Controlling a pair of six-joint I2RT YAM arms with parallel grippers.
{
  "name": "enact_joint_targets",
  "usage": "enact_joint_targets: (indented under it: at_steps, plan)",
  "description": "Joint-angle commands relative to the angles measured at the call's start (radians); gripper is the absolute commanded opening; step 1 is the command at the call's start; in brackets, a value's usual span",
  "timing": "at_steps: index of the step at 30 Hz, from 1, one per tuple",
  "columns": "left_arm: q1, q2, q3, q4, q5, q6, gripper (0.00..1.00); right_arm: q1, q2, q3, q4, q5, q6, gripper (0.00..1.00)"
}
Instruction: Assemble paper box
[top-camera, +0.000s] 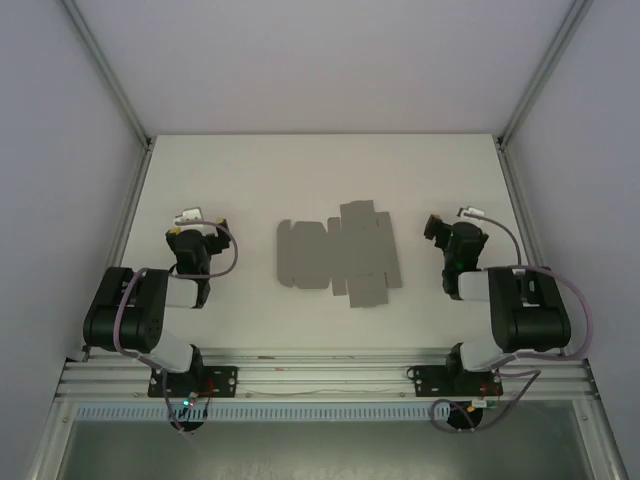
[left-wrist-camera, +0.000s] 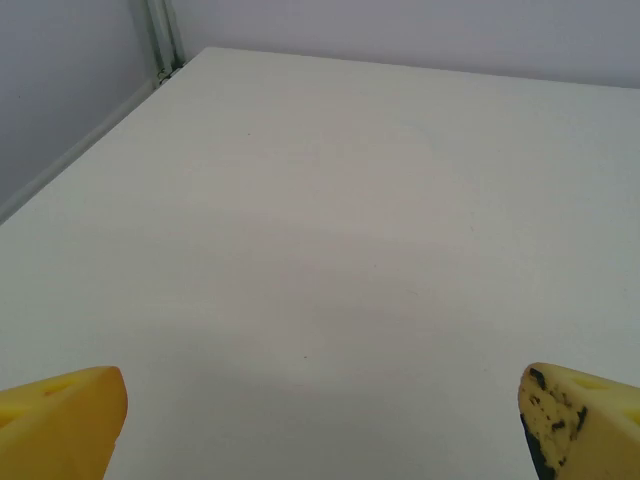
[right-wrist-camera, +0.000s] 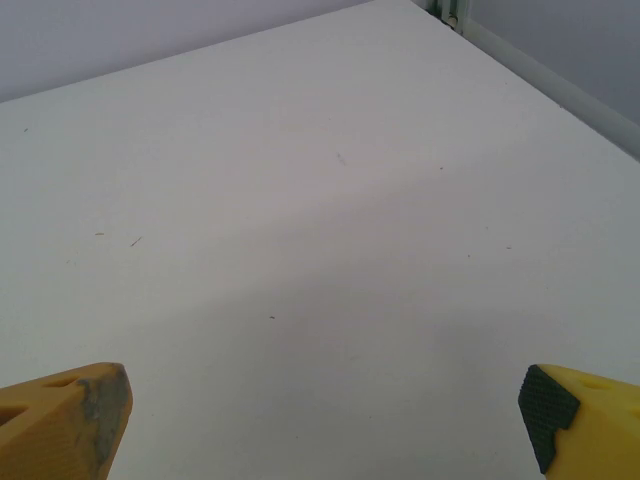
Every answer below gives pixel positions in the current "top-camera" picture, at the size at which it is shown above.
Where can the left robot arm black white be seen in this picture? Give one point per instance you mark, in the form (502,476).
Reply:
(125,320)

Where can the aluminium table side rail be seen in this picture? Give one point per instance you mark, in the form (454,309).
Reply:
(517,200)
(120,250)

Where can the grey metal sheet panel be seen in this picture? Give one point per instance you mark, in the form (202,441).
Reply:
(320,450)

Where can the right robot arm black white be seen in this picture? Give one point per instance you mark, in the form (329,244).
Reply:
(530,320)

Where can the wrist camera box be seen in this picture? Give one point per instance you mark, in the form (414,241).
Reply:
(472,211)
(190,215)

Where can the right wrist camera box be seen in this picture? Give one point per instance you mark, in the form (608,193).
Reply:
(472,211)

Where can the aluminium frame post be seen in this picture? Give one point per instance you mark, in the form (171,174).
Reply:
(542,75)
(107,75)

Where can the grey paper box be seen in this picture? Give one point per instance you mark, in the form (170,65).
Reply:
(340,255)

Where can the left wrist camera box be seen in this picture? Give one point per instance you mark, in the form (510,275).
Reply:
(190,215)

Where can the small circuit board with LED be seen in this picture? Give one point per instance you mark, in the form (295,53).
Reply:
(189,401)
(487,403)

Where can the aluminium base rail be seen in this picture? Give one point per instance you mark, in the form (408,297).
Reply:
(325,372)

